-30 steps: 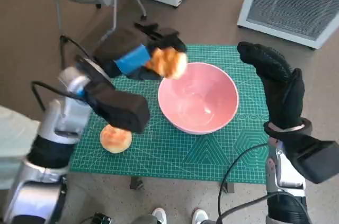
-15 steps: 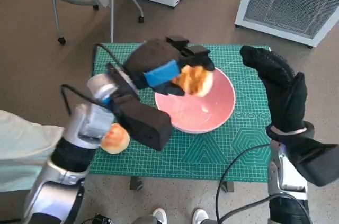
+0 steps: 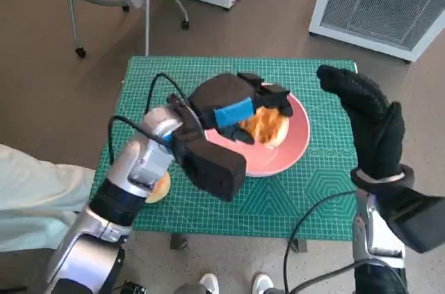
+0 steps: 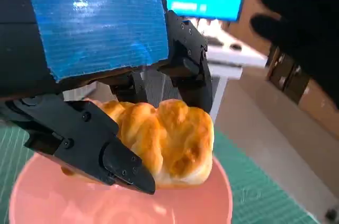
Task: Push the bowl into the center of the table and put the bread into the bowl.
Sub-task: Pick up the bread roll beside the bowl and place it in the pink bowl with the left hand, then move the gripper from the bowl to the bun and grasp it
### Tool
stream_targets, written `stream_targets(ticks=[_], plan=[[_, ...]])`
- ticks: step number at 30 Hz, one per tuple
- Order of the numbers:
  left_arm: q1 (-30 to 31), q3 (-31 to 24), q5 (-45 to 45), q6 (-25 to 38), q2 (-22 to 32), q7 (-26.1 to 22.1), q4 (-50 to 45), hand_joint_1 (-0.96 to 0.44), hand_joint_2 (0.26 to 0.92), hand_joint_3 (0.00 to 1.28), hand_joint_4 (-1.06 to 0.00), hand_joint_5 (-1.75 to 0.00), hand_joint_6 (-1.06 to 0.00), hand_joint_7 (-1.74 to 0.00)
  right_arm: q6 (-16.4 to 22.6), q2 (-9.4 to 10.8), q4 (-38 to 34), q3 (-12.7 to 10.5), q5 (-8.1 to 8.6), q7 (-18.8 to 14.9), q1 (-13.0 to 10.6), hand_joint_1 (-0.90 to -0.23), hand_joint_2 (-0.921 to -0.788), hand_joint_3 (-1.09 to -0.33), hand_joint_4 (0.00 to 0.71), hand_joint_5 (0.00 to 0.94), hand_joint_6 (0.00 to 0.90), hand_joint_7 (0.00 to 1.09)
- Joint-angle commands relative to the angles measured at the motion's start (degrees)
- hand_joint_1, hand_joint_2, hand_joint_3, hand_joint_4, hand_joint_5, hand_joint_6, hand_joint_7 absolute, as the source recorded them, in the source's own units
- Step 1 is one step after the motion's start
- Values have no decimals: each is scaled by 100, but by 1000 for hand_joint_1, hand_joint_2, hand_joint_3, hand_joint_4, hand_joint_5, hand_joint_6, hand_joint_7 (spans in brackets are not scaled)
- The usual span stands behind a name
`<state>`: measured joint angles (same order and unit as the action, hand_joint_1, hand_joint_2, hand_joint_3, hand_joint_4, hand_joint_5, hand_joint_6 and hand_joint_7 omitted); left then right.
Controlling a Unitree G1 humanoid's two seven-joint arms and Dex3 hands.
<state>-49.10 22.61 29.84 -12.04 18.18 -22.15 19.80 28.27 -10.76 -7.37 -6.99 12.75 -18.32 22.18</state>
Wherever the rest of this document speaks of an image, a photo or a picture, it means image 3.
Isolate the black cable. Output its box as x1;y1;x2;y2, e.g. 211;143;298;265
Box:
283;189;357;294
107;115;168;166
144;72;191;113
293;259;364;294

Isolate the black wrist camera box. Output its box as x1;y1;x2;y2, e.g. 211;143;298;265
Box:
168;93;248;204
375;185;445;254

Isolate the pink plastic bowl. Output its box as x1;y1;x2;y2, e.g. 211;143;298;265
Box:
204;81;311;179

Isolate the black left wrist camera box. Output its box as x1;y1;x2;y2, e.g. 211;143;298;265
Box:
168;93;248;204

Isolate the small black device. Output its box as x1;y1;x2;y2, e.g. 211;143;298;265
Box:
121;281;147;294

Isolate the toy bread with pale crust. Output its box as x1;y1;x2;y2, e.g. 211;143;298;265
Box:
145;172;172;204

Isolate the toy bread with brown crust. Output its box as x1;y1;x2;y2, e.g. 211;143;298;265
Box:
239;106;289;151

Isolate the green cutting mat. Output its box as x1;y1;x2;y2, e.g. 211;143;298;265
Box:
81;56;359;241

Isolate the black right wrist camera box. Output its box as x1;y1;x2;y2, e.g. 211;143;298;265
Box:
375;185;445;254

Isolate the person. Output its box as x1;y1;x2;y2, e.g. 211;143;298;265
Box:
200;272;274;294
0;142;97;253

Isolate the black table bracket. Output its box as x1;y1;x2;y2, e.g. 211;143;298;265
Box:
169;234;191;250
287;238;307;254

